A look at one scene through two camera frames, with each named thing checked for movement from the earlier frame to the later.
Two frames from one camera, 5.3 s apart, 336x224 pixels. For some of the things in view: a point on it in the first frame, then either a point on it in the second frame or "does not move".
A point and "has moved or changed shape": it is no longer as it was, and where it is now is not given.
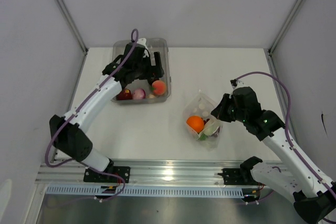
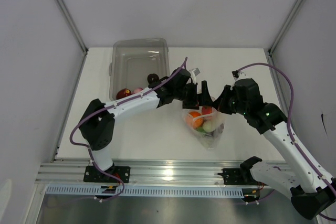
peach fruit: x=159 y=86 has moved or changed shape
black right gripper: x=219 y=113 to x=220 y=103
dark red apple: x=125 y=94 does not move
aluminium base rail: x=153 y=172 does not move
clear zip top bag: x=205 y=128 does not move
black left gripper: x=156 y=71 to x=203 y=99
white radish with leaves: x=208 y=130 to x=207 y=126
